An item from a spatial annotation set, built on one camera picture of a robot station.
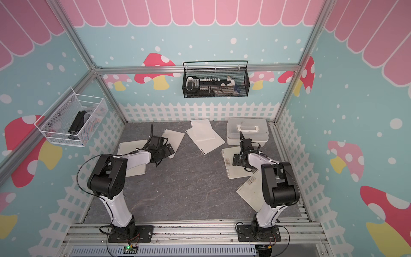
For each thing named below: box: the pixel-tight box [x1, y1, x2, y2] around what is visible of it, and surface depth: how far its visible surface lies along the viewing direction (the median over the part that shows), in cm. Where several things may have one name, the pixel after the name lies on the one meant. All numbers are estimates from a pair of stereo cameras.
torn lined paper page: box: [185, 118, 226, 155], surface depth 115 cm
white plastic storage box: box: [226, 117, 270, 148], surface depth 103 cm
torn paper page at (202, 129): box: [189, 118, 216, 142], surface depth 119 cm
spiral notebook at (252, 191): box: [236, 169, 265, 213], surface depth 89 cm
